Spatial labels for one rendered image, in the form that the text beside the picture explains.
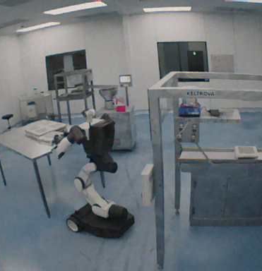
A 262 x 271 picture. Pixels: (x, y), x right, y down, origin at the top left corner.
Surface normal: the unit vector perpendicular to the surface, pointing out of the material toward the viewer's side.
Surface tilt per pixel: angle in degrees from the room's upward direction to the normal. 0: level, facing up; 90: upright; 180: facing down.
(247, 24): 90
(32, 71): 90
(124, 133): 90
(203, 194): 90
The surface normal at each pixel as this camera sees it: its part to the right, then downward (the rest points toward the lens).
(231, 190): -0.29, 0.33
